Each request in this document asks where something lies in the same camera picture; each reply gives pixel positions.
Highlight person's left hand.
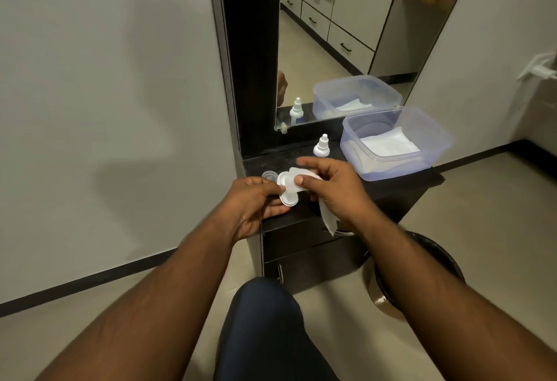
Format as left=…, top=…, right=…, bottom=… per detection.
left=216, top=176, right=293, bottom=242

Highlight person's right hand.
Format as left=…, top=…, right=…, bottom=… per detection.
left=295, top=157, right=377, bottom=234

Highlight white tissue sheet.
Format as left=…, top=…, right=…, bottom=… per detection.
left=288, top=166, right=342, bottom=237

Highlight white contact lens case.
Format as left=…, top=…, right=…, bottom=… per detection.
left=276, top=170, right=301, bottom=208

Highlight small solution dropper bottle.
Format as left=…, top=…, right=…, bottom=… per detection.
left=313, top=133, right=331, bottom=159

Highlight person's left forearm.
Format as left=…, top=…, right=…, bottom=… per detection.
left=34, top=215, right=244, bottom=381

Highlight person's right forearm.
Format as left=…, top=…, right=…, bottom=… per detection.
left=361, top=215, right=557, bottom=381

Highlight clear plastic container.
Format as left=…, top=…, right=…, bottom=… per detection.
left=339, top=106, right=454, bottom=182

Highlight stack of white tissues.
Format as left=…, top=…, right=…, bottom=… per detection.
left=359, top=127, right=422, bottom=158

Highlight black dresser cabinet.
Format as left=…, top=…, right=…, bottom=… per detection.
left=207, top=0, right=446, bottom=295

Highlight trash bin with black liner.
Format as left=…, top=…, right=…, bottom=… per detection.
left=363, top=230, right=466, bottom=318

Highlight dark blue trousers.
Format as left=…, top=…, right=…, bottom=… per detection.
left=213, top=277, right=340, bottom=381

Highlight dresser mirror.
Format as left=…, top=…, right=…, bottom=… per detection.
left=274, top=0, right=478, bottom=132

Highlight white wall charger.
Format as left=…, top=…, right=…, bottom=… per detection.
left=516, top=52, right=557, bottom=81

